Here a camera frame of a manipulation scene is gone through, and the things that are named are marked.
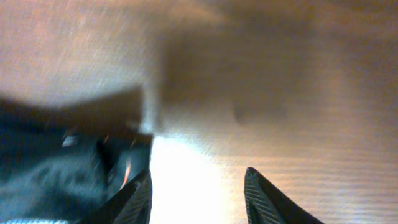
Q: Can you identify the black cycling jersey with logos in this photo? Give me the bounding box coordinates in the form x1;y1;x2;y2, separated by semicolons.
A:
1;88;152;223

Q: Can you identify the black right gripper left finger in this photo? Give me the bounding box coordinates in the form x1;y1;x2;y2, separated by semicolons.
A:
76;170;152;224

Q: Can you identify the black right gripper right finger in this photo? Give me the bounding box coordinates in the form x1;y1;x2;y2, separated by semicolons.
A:
244;167;323;224

